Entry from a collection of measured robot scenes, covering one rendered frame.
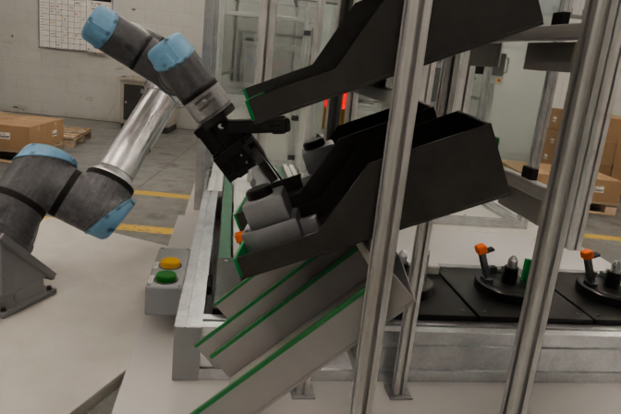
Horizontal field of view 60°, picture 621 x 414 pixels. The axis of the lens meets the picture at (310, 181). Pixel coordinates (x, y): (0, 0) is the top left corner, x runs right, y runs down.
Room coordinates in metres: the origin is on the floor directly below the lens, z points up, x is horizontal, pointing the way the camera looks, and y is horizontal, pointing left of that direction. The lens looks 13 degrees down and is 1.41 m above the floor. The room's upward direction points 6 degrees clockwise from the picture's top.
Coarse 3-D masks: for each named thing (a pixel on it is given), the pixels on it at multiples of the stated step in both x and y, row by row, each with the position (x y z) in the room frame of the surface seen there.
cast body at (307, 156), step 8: (304, 144) 0.71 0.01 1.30; (312, 144) 0.70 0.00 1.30; (320, 144) 0.71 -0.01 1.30; (328, 144) 0.70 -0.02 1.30; (304, 152) 0.70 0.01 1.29; (312, 152) 0.70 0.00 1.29; (320, 152) 0.70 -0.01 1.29; (328, 152) 0.70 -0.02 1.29; (304, 160) 0.70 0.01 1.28; (312, 160) 0.70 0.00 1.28; (320, 160) 0.70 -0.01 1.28; (312, 168) 0.70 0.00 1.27; (304, 176) 0.70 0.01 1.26; (304, 184) 0.69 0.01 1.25
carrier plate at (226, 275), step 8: (216, 264) 1.05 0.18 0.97; (224, 264) 1.05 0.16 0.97; (232, 264) 1.06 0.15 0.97; (216, 272) 1.01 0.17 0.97; (224, 272) 1.02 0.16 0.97; (232, 272) 1.02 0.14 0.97; (216, 280) 0.97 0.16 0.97; (224, 280) 0.98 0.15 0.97; (232, 280) 0.98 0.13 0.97; (216, 288) 0.94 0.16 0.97; (224, 288) 0.94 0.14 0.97; (232, 288) 0.94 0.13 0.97; (216, 296) 0.91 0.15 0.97; (216, 312) 0.86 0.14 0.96
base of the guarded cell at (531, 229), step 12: (192, 192) 1.98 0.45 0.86; (192, 204) 1.83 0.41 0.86; (480, 216) 2.08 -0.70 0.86; (492, 216) 2.10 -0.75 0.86; (432, 228) 1.84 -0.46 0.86; (444, 228) 1.86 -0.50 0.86; (456, 228) 1.87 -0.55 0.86; (468, 228) 1.89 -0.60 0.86; (480, 228) 1.91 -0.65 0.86; (492, 228) 1.92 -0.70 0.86; (504, 228) 1.94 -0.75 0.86; (516, 228) 1.96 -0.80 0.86; (528, 228) 1.97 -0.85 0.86
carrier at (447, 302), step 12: (432, 264) 1.13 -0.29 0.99; (432, 276) 1.11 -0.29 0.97; (432, 288) 1.04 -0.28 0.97; (444, 288) 1.05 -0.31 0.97; (420, 300) 0.98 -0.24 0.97; (432, 300) 0.98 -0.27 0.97; (444, 300) 0.99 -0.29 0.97; (456, 300) 1.00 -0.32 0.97; (420, 312) 0.93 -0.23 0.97; (432, 312) 0.93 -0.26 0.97; (444, 312) 0.94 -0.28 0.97; (456, 312) 0.94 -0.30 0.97; (468, 312) 0.95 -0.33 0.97
